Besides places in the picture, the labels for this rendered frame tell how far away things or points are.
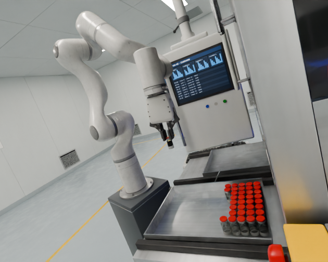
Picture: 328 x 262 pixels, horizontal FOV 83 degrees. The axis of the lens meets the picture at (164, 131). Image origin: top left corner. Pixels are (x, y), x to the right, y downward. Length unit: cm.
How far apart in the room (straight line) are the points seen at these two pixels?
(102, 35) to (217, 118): 92
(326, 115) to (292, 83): 6
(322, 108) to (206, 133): 113
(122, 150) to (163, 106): 37
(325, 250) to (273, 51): 27
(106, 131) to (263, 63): 72
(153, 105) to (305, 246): 54
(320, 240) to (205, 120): 112
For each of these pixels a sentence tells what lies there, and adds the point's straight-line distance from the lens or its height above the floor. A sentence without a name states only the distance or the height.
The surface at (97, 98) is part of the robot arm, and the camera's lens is 93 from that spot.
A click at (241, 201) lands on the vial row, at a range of 61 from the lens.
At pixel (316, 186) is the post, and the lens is 38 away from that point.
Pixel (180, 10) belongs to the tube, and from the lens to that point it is 149.
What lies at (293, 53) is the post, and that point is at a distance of 32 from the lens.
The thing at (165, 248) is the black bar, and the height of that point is 89.
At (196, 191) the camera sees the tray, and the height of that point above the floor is 89.
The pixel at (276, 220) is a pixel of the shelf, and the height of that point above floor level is 88.
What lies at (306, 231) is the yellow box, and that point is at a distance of 37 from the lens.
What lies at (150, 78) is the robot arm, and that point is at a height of 135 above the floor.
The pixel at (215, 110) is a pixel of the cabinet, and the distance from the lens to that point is 137.
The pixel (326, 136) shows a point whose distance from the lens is 35.
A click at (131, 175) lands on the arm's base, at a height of 96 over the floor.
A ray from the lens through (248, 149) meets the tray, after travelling 105.
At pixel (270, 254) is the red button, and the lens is 37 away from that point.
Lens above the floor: 128
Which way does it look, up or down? 10 degrees down
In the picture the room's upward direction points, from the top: 19 degrees counter-clockwise
